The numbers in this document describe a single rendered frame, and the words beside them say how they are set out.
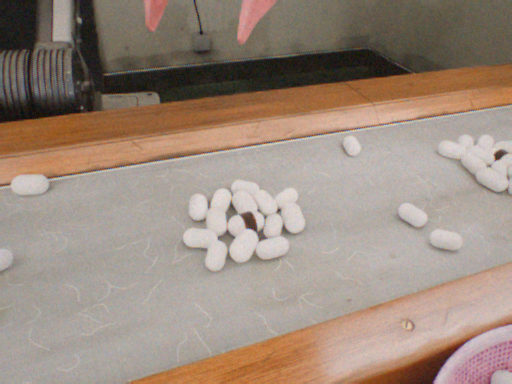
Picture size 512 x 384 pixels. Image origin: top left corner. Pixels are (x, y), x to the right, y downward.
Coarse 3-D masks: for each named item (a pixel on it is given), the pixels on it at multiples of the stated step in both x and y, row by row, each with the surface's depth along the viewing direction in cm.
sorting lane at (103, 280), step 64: (384, 128) 69; (448, 128) 70; (0, 192) 51; (64, 192) 52; (128, 192) 52; (192, 192) 53; (320, 192) 54; (384, 192) 55; (448, 192) 56; (64, 256) 44; (128, 256) 44; (192, 256) 45; (256, 256) 45; (320, 256) 45; (384, 256) 46; (448, 256) 46; (0, 320) 37; (64, 320) 38; (128, 320) 38; (192, 320) 38; (256, 320) 39; (320, 320) 39
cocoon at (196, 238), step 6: (192, 228) 45; (186, 234) 45; (192, 234) 45; (198, 234) 45; (204, 234) 45; (210, 234) 45; (216, 234) 45; (186, 240) 45; (192, 240) 44; (198, 240) 44; (204, 240) 44; (210, 240) 44; (192, 246) 45; (198, 246) 45; (204, 246) 45
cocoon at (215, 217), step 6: (210, 210) 47; (216, 210) 47; (222, 210) 48; (210, 216) 47; (216, 216) 46; (222, 216) 47; (210, 222) 46; (216, 222) 46; (222, 222) 46; (210, 228) 46; (216, 228) 46; (222, 228) 46
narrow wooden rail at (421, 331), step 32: (448, 288) 39; (480, 288) 39; (352, 320) 36; (384, 320) 36; (416, 320) 36; (448, 320) 36; (480, 320) 37; (224, 352) 33; (256, 352) 33; (288, 352) 33; (320, 352) 34; (352, 352) 34; (384, 352) 34; (416, 352) 34; (448, 352) 35
